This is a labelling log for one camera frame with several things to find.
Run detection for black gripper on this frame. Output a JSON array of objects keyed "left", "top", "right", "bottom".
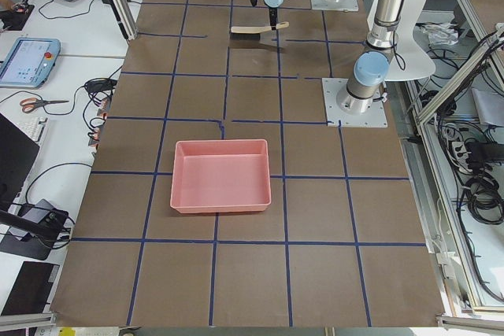
[{"left": 250, "top": 0, "right": 277, "bottom": 31}]

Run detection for beige hand brush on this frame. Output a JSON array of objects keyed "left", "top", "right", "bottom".
[{"left": 230, "top": 21, "right": 290, "bottom": 41}]

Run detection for pink plastic bin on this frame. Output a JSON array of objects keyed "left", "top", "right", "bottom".
[{"left": 170, "top": 139, "right": 272, "bottom": 214}]

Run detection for white chair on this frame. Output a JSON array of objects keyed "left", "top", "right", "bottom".
[{"left": 366, "top": 0, "right": 435, "bottom": 82}]

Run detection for lower blue teach pendant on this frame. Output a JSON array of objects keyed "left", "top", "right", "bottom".
[{"left": 1, "top": 37, "right": 61, "bottom": 88}]

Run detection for white keyboard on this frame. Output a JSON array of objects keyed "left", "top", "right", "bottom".
[{"left": 17, "top": 116, "right": 48, "bottom": 144}]

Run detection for black laptop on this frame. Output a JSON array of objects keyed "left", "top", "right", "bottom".
[{"left": 0, "top": 114, "right": 39, "bottom": 211}]

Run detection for orange handled scissors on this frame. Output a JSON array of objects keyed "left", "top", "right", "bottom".
[{"left": 20, "top": 98, "right": 68, "bottom": 113}]

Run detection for black camera stand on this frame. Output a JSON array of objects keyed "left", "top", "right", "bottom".
[{"left": 1, "top": 200, "right": 75, "bottom": 260}]

